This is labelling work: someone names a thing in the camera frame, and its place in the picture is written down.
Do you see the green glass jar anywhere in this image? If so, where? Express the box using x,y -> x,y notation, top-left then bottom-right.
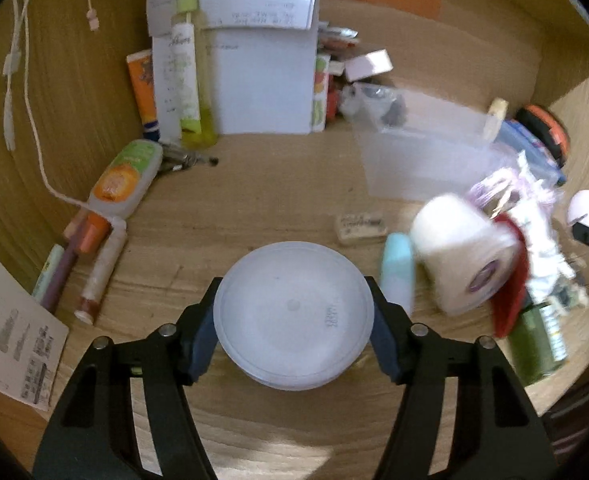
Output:
508,304 -> 568,386

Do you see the red pouch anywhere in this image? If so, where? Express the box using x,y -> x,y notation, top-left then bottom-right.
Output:
490,212 -> 530,339

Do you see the white AB eraser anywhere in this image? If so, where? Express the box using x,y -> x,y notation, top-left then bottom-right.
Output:
335,212 -> 389,246

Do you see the pink round mini fan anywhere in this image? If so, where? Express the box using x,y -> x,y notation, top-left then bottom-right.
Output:
567,190 -> 589,228

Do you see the receipt paper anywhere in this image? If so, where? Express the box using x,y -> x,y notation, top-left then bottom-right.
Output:
0,263 -> 69,412

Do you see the white brown lip tube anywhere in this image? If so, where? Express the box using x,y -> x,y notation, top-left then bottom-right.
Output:
74,218 -> 127,325

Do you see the orange capped marker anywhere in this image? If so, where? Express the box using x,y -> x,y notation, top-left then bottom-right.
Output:
76,212 -> 111,255

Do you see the orange green lotion tube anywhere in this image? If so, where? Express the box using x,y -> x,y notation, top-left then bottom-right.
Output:
87,139 -> 163,220

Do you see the black pens cluster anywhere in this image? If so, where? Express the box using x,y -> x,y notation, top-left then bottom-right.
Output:
158,143 -> 218,176

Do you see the clear plastic storage bin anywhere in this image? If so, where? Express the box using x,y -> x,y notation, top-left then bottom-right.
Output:
340,84 -> 518,202

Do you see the blue patchwork pencil case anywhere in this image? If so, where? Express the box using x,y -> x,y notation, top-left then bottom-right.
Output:
496,120 -> 567,188

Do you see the black orange zip case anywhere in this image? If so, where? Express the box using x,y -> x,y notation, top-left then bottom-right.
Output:
515,104 -> 570,168

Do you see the cream lotion bottle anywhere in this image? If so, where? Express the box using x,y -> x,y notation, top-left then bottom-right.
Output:
483,98 -> 508,142

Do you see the yellow green spray bottle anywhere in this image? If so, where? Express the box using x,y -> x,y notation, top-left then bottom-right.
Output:
171,0 -> 217,150

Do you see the small white cardboard box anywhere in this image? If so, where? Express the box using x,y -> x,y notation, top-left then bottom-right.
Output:
345,49 -> 393,82

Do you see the fruit pattern box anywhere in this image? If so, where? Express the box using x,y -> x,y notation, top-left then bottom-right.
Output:
311,53 -> 331,132

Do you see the white folded paper stand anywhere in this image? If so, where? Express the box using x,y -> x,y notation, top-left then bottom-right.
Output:
146,0 -> 322,141

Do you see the stack of books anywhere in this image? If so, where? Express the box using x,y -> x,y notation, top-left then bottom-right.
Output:
317,21 -> 361,60

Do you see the white charging cable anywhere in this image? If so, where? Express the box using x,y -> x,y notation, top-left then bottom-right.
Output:
1,0 -> 91,208

